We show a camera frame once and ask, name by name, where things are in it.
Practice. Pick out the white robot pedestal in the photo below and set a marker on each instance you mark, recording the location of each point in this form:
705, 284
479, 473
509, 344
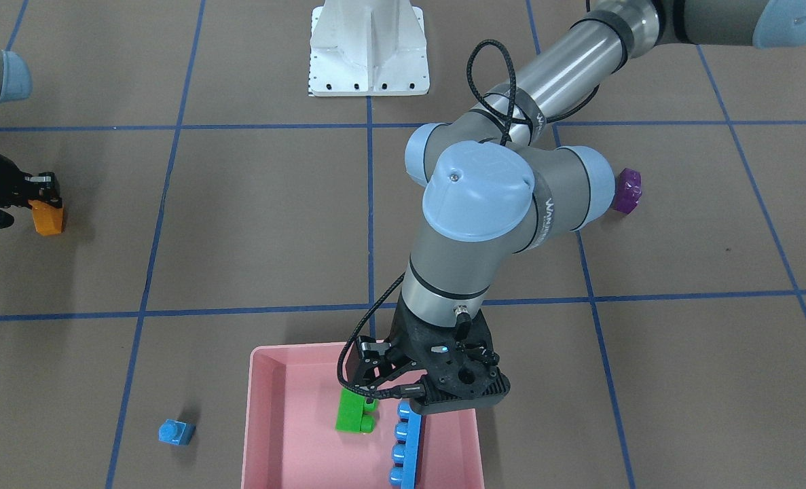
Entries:
368, 48

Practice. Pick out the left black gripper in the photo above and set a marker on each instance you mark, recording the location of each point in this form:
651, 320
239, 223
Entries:
407, 337

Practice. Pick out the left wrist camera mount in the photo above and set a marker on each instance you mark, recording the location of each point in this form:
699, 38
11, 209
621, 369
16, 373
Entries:
466, 377

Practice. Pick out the long blue block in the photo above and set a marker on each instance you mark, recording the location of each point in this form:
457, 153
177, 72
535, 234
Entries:
406, 454

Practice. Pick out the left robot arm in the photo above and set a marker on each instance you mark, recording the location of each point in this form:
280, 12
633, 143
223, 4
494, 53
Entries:
489, 193

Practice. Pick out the green block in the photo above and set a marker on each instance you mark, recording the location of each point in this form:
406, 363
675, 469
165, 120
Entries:
355, 413

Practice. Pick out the purple block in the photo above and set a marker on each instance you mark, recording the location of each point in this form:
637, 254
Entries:
628, 191

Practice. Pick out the pink plastic box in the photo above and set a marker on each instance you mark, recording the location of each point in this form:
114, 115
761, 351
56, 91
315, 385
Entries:
290, 439

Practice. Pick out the orange block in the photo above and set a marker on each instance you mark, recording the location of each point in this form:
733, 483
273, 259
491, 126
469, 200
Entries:
48, 219

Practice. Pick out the small blue block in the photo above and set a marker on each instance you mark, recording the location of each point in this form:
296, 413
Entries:
176, 432

